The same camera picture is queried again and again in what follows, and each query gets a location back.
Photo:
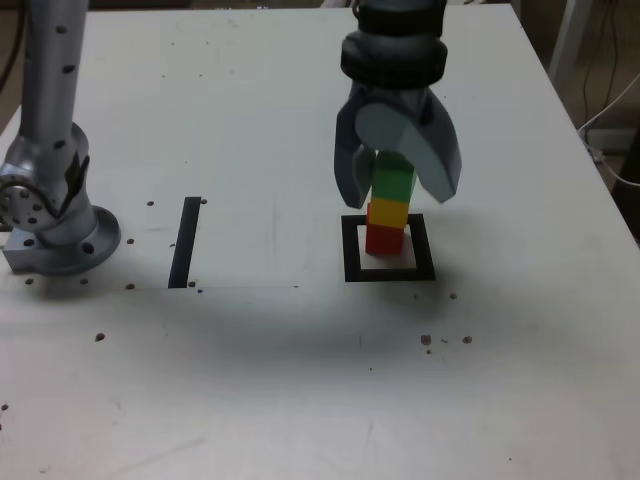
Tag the black tape square outline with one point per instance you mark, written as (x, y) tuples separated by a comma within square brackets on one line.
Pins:
[(350, 250)]

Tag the white post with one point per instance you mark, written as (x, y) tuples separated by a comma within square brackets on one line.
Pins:
[(565, 45)]

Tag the green cube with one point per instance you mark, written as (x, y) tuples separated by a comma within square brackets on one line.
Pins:
[(392, 182)]

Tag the red cube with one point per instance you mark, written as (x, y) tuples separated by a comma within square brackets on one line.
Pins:
[(382, 242)]

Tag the black furniture edge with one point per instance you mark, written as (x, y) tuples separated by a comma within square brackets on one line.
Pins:
[(631, 210)]

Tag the yellow cube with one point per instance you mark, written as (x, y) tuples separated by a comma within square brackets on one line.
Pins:
[(387, 212)]

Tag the black tape strip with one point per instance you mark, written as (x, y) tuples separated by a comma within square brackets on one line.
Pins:
[(184, 245)]

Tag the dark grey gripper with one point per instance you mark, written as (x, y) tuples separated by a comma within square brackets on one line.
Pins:
[(395, 97)]

